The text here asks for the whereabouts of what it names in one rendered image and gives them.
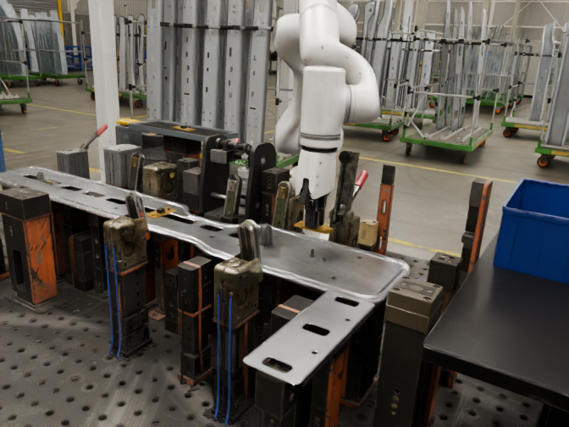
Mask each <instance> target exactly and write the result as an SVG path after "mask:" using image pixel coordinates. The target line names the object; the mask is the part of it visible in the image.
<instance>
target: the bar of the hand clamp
mask: <svg viewBox="0 0 569 427"><path fill-rule="evenodd" d="M359 155H360V153H359V152H355V151H350V150H343V152H341V153H340V155H339V161H340V162H341V163H340V174H339V179H338V185H337V192H336V197H335V203H334V213H333V219H332V221H338V220H339V217H338V215H337V213H338V212H339V211H340V205H341V204H342V205H345V212H344V218H343V224H346V215H347V213H348V212H349V211H350V210H351V204H352V198H353V192H354V187H355V182H356V172H357V165H358V160H359Z"/></svg>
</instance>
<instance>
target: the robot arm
mask: <svg viewBox="0 0 569 427"><path fill-rule="evenodd" d="M356 35H357V27H356V22H355V20H354V19H353V17H352V16H351V14H350V13H349V12H348V11H347V10H346V9H345V8H344V7H343V6H341V5H340V4H339V3H337V2H336V0H299V13H298V14H287V15H284V16H282V17H281V18H279V19H278V20H277V22H276V23H275V25H274V27H273V45H274V48H275V50H276V52H277V54H278V55H279V56H280V57H281V58H282V59H283V60H284V61H285V62H286V63H287V64H288V66H289V67H290V68H291V69H292V71H293V76H294V79H293V95H292V100H291V103H290V106H289V107H288V108H287V109H286V111H285V112H284V114H283V115H282V116H281V118H280V119H279V121H278V123H277V124H276V126H275V129H274V132H273V144H274V146H275V148H276V149H277V150H278V151H279V152H281V153H284V154H289V155H300V157H299V162H298V166H295V167H294V168H293V169H291V170H290V175H292V177H291V178H290V183H291V184H292V185H293V187H294V189H293V191H296V195H297V196H301V200H300V204H303V205H304V217H303V221H305V226H306V227H310V228H313V229H317V228H318V223H319V225H321V226H322V225H324V214H325V207H326V204H327V198H328V195H329V194H330V192H331V191H332V190H333V189H334V183H335V173H336V154H337V153H338V152H339V150H340V149H341V147H342V145H343V141H344V133H343V132H344V131H343V130H342V128H341V126H342V125H343V124H345V123H347V124H367V123H371V122H373V121H374V120H375V119H376V118H377V116H378V112H379V106H380V103H379V94H378V85H377V81H376V78H375V74H374V73H373V69H372V67H371V66H370V64H369V63H368V62H367V60H366V59H365V58H364V57H363V56H361V55H360V54H359V53H357V52H356V51H354V50H352V49H351V48H350V47H352V45H353V44H354V43H355V41H356Z"/></svg>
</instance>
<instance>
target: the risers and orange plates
mask: <svg viewBox="0 0 569 427"><path fill-rule="evenodd" d="M62 215H63V230H64V246H65V255H66V264H67V272H65V274H66V279H67V280H66V282H67V283H70V284H71V285H73V287H74V288H76V289H79V290H81V291H84V292H87V291H89V290H91V289H94V288H95V287H94V276H93V266H92V255H91V235H90V226H89V225H88V224H87V217H86V211H82V210H79V209H77V208H72V207H69V206H66V205H65V206H62ZM165 280H166V285H165V286H164V293H165V318H164V326H165V330H167V331H170V332H172V333H174V334H176V335H178V334H179V335H181V334H182V323H181V312H179V311H178V308H179V290H178V265H177V266H175V267H173V268H171V269H168V270H166V271H165Z"/></svg>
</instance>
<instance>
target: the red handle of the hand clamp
mask: <svg viewBox="0 0 569 427"><path fill-rule="evenodd" d="M367 177H368V172H367V171H365V170H363V171H361V173H360V174H359V175H358V177H357V179H356V182H355V187H354V192H353V198H352V202H353V201H354V199H355V198H356V195H357V193H358V192H359V191H360V190H361V189H362V186H363V184H364V183H365V181H366V179H367ZM344 212H345V205H342V207H341V209H340V211H339V212H338V213H337V215H338V217H339V218H341V219H343V218H344Z"/></svg>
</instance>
